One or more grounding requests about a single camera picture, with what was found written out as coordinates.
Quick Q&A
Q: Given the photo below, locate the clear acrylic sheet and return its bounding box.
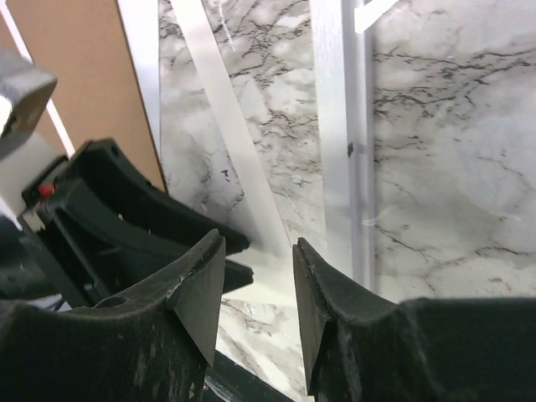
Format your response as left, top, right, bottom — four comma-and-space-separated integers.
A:
373, 1, 535, 302

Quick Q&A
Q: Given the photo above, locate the white photo mat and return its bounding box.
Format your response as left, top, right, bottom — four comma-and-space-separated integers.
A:
117, 1, 296, 306

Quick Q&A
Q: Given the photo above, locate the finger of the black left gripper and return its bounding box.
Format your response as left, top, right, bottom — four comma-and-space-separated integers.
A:
54, 178, 255, 311

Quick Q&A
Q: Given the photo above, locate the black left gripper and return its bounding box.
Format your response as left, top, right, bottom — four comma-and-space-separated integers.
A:
1, 138, 250, 307

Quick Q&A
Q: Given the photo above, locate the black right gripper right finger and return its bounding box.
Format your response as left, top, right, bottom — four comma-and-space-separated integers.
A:
292, 239, 535, 401

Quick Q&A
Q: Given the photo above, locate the white picture frame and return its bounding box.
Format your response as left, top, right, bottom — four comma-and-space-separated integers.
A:
310, 1, 395, 291

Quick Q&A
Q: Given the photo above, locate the brown backing board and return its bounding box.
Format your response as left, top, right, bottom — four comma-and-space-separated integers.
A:
1, 1, 166, 189

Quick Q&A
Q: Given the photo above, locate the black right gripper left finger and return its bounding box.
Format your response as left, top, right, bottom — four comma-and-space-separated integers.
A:
1, 230, 225, 401

